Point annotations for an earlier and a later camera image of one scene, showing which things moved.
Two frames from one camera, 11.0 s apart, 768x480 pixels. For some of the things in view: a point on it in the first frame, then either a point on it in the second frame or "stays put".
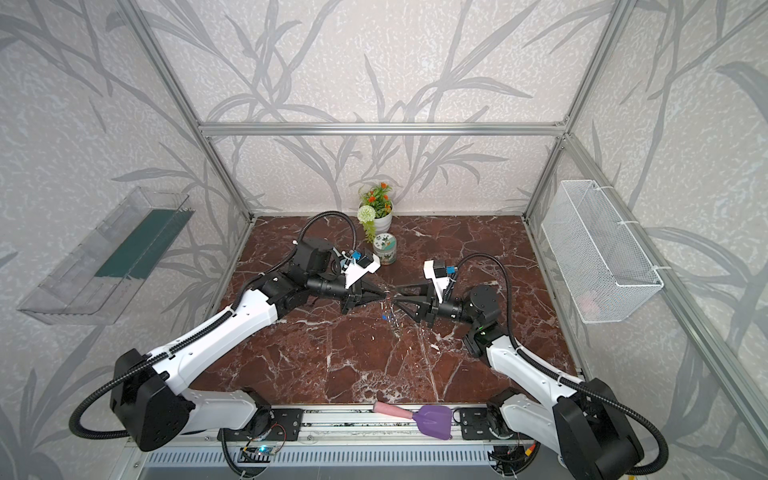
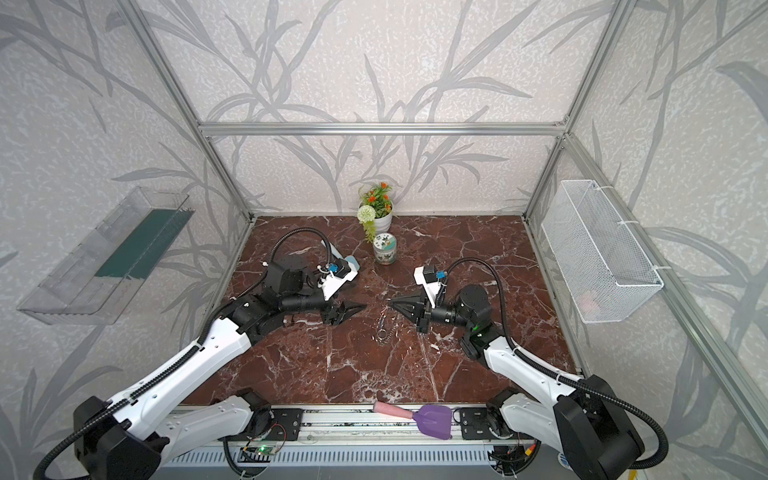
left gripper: x=349 y=297 -> x=328 y=310
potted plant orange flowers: x=375 y=211 stays put
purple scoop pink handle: x=436 y=419 stays put
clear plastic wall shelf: x=95 y=283 stays put
